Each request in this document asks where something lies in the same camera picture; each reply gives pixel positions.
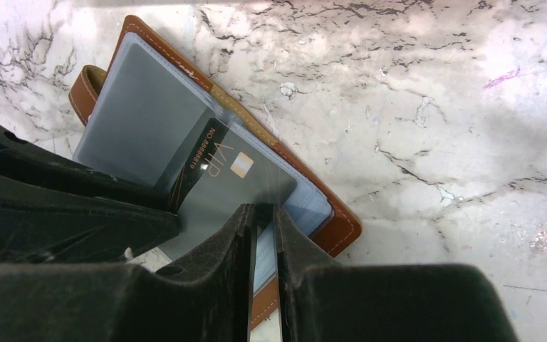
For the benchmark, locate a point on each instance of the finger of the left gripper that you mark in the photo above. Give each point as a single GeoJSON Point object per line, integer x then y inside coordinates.
{"type": "Point", "coordinates": [25, 162]}
{"type": "Point", "coordinates": [38, 225]}

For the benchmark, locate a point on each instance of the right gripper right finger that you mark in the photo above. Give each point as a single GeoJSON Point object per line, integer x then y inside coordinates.
{"type": "Point", "coordinates": [386, 302]}

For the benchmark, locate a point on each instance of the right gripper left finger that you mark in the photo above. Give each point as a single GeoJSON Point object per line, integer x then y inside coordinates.
{"type": "Point", "coordinates": [204, 296]}

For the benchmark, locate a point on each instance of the brown leather card holder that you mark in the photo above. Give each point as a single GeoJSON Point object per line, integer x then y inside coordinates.
{"type": "Point", "coordinates": [156, 120]}

